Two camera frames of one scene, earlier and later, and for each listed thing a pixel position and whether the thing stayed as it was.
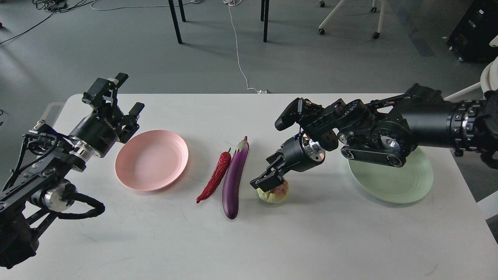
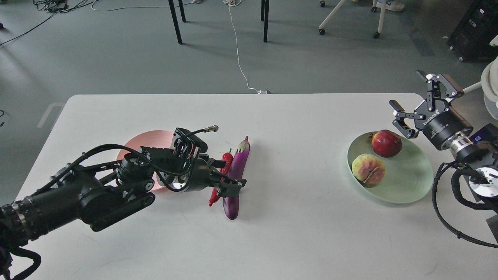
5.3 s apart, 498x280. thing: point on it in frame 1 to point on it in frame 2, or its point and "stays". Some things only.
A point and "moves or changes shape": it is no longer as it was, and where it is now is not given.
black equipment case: (470, 39) stays
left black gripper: (99, 132) to (200, 176)
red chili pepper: (216, 178) moves or changes shape
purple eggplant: (234, 180) stays
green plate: (395, 184) stays
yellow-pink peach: (276, 195) to (368, 168)
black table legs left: (175, 18) stays
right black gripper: (297, 154) to (436, 124)
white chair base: (321, 30) stays
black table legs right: (266, 5) stays
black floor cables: (54, 6) stays
